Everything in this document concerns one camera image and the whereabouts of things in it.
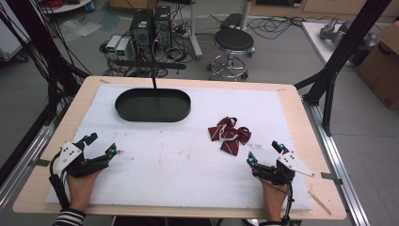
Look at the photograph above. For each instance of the black round stool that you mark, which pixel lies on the black round stool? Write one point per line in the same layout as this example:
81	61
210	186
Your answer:
233	40

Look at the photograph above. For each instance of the black oval tray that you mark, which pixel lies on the black oval tray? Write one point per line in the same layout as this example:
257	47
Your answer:
152	106

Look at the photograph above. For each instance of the aluminium rail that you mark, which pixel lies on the aluminium rail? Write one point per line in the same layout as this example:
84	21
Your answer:
337	163
29	147

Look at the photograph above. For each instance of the white foam mat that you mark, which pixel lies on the white foam mat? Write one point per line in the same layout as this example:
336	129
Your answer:
178	157

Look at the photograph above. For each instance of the brown cardboard box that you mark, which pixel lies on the brown cardboard box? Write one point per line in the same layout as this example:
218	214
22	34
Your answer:
381	69

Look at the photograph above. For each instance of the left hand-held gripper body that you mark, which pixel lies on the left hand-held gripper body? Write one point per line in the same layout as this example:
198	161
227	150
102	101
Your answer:
74	163

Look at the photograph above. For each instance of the grey equipment case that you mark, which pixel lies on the grey equipment case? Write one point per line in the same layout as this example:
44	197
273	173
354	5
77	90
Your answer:
11	40

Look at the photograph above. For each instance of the white power supply box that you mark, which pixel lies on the white power supply box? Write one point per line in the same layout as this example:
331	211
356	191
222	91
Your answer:
123	49
113	45

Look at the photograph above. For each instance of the black T-shaped stand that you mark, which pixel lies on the black T-shaped stand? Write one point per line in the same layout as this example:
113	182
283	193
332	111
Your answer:
150	65

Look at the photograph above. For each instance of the thin wooden stick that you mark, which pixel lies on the thin wooden stick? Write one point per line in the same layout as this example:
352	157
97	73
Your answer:
320	202

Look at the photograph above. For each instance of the black computer tower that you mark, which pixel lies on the black computer tower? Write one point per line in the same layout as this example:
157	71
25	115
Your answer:
141	28
163	26

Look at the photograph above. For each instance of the person's left hand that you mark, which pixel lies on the person's left hand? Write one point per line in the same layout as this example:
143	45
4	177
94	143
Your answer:
81	190

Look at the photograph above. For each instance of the white platform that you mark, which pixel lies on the white platform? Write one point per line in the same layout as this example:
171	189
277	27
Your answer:
316	40

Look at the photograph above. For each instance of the clear plastic sheet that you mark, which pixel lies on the clear plastic sheet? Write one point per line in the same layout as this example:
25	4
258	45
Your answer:
78	29

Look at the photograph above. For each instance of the black metal frame strut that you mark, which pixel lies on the black metal frame strut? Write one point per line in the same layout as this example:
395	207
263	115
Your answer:
342	53

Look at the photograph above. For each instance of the person's right hand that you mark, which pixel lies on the person's right hand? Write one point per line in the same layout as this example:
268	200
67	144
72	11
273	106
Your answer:
273	197

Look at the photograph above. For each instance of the dark red bow tie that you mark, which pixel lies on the dark red bow tie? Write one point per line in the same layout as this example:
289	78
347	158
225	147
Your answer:
230	135

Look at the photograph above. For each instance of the black flat box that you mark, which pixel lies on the black flat box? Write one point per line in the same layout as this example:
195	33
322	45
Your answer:
232	20

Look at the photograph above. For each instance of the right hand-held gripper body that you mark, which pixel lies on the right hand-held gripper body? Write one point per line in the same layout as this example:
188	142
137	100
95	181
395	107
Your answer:
282	171

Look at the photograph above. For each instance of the round white table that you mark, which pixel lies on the round white table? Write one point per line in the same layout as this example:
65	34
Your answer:
67	6

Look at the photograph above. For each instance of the white desk leg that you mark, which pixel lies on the white desk leg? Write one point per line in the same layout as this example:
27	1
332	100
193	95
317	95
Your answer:
245	14
195	34

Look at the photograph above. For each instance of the grey tape strip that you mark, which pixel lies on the grey tape strip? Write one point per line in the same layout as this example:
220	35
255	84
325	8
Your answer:
42	162
331	177

